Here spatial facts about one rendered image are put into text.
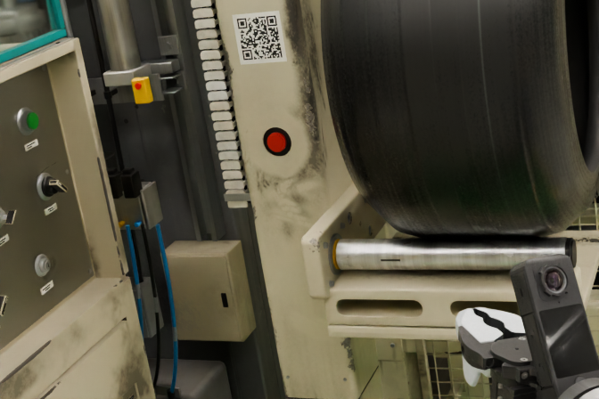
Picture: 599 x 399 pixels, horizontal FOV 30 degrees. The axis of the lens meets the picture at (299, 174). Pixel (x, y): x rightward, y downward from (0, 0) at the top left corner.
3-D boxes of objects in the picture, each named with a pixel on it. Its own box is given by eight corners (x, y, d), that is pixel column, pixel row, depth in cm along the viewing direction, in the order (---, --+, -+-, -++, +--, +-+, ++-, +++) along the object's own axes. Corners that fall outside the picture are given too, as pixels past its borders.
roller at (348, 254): (330, 274, 164) (325, 246, 162) (340, 262, 167) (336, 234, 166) (573, 275, 150) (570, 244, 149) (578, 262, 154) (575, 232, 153)
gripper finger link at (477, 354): (443, 344, 97) (493, 385, 89) (443, 327, 97) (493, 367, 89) (491, 336, 99) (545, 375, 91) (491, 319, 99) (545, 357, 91)
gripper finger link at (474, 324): (432, 366, 103) (481, 408, 95) (433, 306, 102) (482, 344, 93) (463, 361, 104) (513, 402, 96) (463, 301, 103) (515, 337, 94)
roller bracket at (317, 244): (309, 301, 162) (299, 239, 159) (387, 204, 197) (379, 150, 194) (331, 301, 161) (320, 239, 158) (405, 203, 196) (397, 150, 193)
